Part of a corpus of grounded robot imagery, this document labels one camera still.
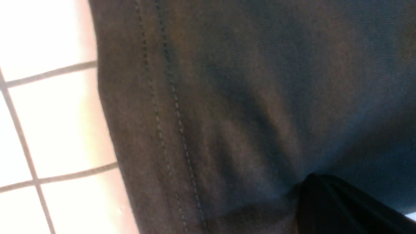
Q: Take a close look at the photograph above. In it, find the gray long-sleeve top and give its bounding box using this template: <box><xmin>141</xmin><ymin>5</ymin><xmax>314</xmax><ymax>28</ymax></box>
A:
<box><xmin>89</xmin><ymin>0</ymin><xmax>415</xmax><ymax>234</ymax></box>

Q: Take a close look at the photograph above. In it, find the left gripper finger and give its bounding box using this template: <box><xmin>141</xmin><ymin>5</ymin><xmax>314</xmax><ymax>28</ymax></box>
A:
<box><xmin>296</xmin><ymin>174</ymin><xmax>416</xmax><ymax>234</ymax></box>

